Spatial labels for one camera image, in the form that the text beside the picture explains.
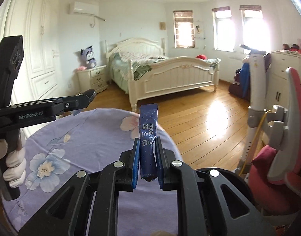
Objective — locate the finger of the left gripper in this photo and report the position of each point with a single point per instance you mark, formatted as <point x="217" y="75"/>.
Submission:
<point x="75" y="104"/>

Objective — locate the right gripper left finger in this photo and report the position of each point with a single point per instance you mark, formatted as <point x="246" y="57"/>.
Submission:
<point x="128" y="174"/>

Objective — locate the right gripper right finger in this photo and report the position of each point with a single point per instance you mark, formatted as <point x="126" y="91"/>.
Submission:
<point x="166" y="178"/>

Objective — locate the blue probiotics sachet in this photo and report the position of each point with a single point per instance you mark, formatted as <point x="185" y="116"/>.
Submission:
<point x="147" y="132"/>

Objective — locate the left gloved hand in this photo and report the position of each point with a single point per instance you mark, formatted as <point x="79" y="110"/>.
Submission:
<point x="16" y="163"/>

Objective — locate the white nightstand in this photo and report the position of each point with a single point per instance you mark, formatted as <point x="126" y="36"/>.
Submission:
<point x="94" y="78"/>

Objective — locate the pink hat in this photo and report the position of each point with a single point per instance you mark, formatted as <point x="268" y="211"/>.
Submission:
<point x="81" y="68"/>

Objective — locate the purple floral tablecloth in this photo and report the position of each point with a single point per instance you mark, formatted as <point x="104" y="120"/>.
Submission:
<point x="90" y="141"/>

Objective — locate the purple plush toy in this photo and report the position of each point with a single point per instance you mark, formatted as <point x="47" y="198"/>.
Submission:
<point x="88" y="57"/>

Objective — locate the green bed linen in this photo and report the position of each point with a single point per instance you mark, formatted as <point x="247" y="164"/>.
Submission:
<point x="124" y="65"/>

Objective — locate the white air conditioner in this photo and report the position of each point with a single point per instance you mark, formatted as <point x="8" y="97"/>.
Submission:
<point x="83" y="8"/>

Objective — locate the white built-in wardrobe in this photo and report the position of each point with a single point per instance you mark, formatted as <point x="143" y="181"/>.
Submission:
<point x="37" y="22"/>

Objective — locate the white standing pole device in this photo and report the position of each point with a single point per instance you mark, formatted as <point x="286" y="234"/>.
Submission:
<point x="256" y="110"/>

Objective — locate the pile of dark clothes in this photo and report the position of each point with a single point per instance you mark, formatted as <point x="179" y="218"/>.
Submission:
<point x="241" y="87"/>

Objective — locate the red cushion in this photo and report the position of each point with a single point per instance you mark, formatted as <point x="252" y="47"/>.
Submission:
<point x="201" y="56"/>

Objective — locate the pink grey desk chair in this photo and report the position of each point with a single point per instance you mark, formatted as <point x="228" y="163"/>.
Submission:
<point x="275" y="173"/>

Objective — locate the white dresser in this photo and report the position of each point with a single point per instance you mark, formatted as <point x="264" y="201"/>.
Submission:
<point x="277" y="79"/>

